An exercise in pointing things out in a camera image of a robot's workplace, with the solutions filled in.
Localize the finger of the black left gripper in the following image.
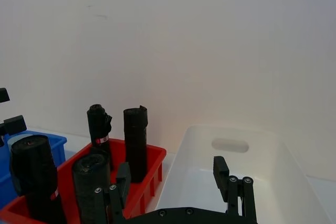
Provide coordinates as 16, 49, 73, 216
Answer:
0, 114, 27, 147
0, 87, 11, 104

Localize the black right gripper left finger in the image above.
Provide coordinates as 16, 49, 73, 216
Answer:
93, 162, 132, 224

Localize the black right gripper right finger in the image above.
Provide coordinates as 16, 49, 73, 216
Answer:
213, 156, 257, 224

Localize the pale grey-blue roll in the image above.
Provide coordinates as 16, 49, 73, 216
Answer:
7, 132, 35, 154

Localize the red plastic bin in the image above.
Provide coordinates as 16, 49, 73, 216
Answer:
0, 137, 167, 224

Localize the thick black roll without label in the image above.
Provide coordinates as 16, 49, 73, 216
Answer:
71, 153, 111, 224

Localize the tall black roll without label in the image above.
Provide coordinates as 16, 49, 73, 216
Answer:
123, 105, 149, 184

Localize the thick black roll, red label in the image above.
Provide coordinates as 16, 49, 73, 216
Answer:
9, 134, 67, 224

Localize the blue plastic bin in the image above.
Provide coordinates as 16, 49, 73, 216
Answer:
0, 129, 68, 209

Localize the thin black roll, white label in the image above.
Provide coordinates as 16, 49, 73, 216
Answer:
87, 103, 114, 170

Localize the white plastic bin with handle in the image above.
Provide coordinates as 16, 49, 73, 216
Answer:
154, 125, 336, 224

